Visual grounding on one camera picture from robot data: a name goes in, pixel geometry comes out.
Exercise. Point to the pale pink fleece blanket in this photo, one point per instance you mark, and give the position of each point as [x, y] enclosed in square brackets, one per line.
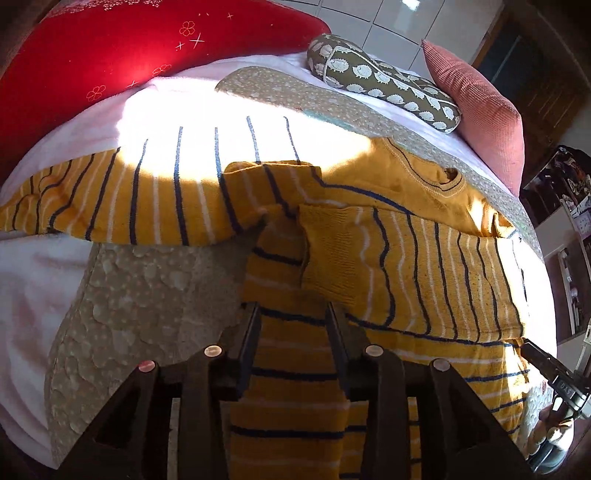
[37, 286]

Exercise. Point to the wooden door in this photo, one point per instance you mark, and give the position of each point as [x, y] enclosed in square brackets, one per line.
[558, 106]

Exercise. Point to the yellow striped sweater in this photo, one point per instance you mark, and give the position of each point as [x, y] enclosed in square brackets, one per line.
[406, 277]

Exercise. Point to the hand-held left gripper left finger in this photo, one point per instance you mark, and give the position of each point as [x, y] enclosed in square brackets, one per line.
[249, 344]

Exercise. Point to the dark clothes pile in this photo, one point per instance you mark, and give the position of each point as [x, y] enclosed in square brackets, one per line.
[563, 180]

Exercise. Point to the heart-patterned quilt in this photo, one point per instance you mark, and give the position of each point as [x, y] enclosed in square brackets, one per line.
[138, 300]

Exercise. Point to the white glossy wardrobe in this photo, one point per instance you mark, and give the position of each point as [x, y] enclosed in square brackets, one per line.
[392, 23]

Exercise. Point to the white shelf unit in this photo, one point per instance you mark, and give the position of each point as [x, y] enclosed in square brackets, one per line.
[570, 281]

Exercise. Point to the red floral duvet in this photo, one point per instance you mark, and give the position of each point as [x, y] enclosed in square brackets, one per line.
[115, 46]

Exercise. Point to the green sheep-print pillow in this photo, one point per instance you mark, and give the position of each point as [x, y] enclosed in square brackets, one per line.
[369, 74]

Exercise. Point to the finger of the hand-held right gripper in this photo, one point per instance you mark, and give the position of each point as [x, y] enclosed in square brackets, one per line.
[538, 357]

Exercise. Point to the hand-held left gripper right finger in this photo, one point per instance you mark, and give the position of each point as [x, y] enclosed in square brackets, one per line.
[339, 350]

